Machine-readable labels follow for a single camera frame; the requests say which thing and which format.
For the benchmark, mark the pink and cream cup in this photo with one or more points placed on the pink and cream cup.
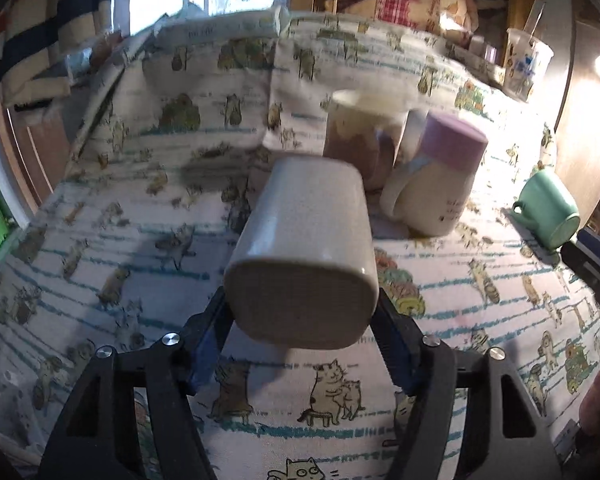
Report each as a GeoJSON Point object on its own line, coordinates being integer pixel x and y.
{"type": "Point", "coordinates": [442, 180]}

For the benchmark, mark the cat print pillow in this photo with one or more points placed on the cat print pillow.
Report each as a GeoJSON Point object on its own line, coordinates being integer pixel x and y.
{"type": "Point", "coordinates": [220, 25]}

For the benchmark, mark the cat print blanket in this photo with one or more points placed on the cat print blanket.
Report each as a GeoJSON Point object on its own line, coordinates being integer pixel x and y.
{"type": "Point", "coordinates": [145, 170]}

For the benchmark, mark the striped curtain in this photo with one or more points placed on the striped curtain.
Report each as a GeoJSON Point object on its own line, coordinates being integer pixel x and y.
{"type": "Point", "coordinates": [45, 30]}

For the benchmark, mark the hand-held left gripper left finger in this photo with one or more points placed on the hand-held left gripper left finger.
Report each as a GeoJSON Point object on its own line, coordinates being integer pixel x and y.
{"type": "Point", "coordinates": [206, 355]}

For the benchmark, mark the clear printed plastic cup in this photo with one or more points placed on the clear printed plastic cup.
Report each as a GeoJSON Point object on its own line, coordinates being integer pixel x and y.
{"type": "Point", "coordinates": [525, 62]}

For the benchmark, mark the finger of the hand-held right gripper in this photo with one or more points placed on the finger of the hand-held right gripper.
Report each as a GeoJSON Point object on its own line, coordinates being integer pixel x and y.
{"type": "Point", "coordinates": [582, 262]}

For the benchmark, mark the brown and cream mug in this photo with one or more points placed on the brown and cream mug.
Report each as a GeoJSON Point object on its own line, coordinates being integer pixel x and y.
{"type": "Point", "coordinates": [352, 135]}

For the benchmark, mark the red plaid cloth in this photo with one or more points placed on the red plaid cloth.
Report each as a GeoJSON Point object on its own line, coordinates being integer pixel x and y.
{"type": "Point", "coordinates": [400, 10]}

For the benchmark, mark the green mug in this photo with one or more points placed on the green mug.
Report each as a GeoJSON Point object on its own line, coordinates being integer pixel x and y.
{"type": "Point", "coordinates": [550, 205]}

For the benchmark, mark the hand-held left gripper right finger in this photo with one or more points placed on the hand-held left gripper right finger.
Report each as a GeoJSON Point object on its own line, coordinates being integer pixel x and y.
{"type": "Point", "coordinates": [396, 355]}

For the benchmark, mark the beige speckled cup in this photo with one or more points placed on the beige speckled cup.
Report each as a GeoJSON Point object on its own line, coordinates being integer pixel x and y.
{"type": "Point", "coordinates": [305, 240]}

